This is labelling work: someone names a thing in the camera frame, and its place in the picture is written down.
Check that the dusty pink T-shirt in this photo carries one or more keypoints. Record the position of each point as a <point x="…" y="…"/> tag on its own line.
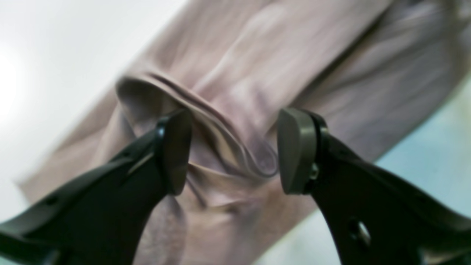
<point x="374" y="69"/>

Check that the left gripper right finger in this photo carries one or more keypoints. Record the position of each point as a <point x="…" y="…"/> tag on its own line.
<point x="374" y="216"/>

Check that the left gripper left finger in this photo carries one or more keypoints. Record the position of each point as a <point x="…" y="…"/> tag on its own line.
<point x="98" y="217"/>

